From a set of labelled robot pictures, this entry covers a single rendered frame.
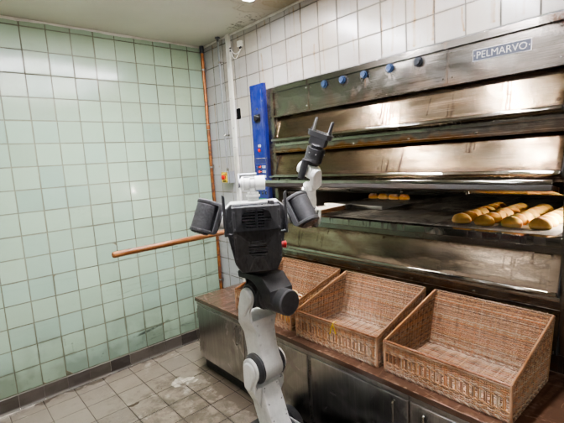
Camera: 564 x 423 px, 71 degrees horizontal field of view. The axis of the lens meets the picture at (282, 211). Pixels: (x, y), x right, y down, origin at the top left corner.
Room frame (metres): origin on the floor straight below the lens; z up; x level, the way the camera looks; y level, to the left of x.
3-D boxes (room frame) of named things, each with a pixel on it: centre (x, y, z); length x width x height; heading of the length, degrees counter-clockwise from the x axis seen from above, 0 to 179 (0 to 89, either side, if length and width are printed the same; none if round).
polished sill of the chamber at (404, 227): (2.33, -0.60, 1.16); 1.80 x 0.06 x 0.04; 41
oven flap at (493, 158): (2.32, -0.58, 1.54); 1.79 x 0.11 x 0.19; 41
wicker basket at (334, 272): (2.58, 0.00, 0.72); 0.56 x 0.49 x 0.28; 42
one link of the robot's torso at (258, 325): (1.79, 0.13, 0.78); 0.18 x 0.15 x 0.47; 131
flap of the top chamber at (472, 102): (2.32, -0.58, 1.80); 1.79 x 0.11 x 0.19; 41
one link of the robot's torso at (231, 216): (1.75, 0.12, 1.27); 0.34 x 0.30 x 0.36; 96
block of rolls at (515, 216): (2.17, -1.30, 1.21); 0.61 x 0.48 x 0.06; 131
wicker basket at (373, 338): (2.12, -0.40, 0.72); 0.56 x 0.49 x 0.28; 42
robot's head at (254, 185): (1.81, 0.12, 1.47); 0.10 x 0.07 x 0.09; 96
